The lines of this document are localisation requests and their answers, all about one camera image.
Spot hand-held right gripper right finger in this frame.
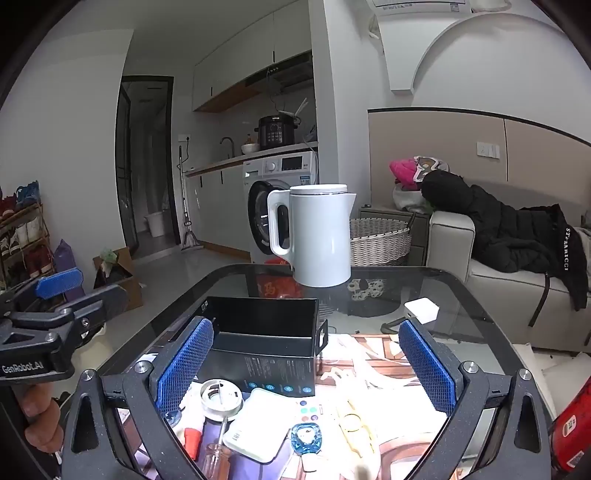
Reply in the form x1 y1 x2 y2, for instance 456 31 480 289
398 318 552 480

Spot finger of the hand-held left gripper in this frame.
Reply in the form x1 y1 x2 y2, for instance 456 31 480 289
55 284 127 333
9 268 86 315

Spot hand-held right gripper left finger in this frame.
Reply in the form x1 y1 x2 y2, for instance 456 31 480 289
62 316 215 480

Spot round white device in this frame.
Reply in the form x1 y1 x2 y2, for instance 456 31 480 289
200 378 244 421

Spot white bottle with red cap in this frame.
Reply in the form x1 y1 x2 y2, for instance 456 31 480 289
178 427 204 462

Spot black cardboard box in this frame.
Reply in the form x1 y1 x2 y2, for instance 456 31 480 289
196 296 329 398

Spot yellow plastic tool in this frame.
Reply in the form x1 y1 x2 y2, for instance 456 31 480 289
335 401 377 462

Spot pale green plastic case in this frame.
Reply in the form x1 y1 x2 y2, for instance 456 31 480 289
224 388 289 463

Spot clear handle screwdriver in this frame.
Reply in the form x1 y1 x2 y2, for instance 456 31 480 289
202 383 234 480

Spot white remote with coloured buttons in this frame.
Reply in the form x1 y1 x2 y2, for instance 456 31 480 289
286 399 325 423

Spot small blue plastic gadget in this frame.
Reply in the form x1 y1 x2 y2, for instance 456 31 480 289
291 422 324 455

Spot person's left hand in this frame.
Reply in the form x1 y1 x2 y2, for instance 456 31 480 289
23 383 63 455

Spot purple bag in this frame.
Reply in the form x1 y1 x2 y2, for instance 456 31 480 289
53 239 86 301

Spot brown cardboard box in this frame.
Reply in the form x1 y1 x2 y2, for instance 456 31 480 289
93 247 144 311

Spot printed table mat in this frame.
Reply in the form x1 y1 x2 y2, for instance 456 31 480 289
115 332 499 480

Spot wooden shoe rack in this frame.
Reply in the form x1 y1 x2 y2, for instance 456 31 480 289
0 182 54 291

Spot white charger cube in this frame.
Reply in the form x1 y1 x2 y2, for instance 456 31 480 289
404 298 438 325

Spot white bucket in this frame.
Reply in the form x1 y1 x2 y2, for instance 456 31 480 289
144 210 167 238

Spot black and white slippers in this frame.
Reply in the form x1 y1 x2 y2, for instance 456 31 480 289
348 278 386 301

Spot light grey sofa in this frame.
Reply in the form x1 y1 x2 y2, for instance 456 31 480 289
422 210 591 354

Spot floor mop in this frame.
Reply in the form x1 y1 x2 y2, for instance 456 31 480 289
178 145 204 252

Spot red bag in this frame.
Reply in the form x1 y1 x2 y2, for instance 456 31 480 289
256 257 303 298

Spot black framed glass door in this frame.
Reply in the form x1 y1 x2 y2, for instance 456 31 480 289
115 76 178 259

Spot white wicker basket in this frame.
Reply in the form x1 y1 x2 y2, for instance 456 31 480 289
349 218 411 267

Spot white base cabinets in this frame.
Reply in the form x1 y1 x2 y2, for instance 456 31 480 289
185 161 252 257

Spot red packet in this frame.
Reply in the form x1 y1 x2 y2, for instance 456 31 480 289
549 394 591 476

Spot black padded jacket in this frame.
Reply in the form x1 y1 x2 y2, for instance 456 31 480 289
421 171 591 311

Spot white cloth bag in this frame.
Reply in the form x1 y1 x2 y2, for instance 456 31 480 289
392 185 432 213

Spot white electric kettle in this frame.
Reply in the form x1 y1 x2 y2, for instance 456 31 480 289
267 184 357 288

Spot pink cloth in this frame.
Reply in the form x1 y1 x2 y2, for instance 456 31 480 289
389 159 419 190

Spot white printed cushion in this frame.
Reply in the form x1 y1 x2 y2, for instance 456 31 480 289
413 156 450 185

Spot white washing machine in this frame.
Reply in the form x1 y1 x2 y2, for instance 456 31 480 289
242 151 320 266

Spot black pressure cooker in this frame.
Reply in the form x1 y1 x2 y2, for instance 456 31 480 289
257 115 296 151

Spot range hood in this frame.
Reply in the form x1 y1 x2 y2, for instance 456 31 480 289
245 52 314 88

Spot white air conditioner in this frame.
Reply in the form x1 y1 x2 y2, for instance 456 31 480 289
367 0 474 17

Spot white wall cabinets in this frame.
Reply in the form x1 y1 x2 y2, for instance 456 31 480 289
192 0 311 112

